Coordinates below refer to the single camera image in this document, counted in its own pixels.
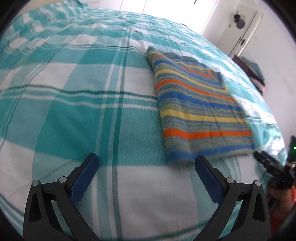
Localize orange trousers of person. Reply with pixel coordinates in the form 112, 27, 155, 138
266, 186, 295, 235

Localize teal checked bedspread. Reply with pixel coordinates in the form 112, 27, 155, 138
1, 1, 287, 240

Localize striped knitted sweater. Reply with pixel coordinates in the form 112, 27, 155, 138
147, 46, 254, 163

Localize pile of clothes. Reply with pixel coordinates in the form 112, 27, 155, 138
240, 57, 265, 95

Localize dark wooden nightstand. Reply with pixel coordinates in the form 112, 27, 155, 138
232, 55, 256, 78

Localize white door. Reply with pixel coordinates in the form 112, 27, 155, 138
217, 6, 263, 59

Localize dark hat on door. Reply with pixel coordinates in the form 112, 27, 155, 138
234, 14, 245, 29

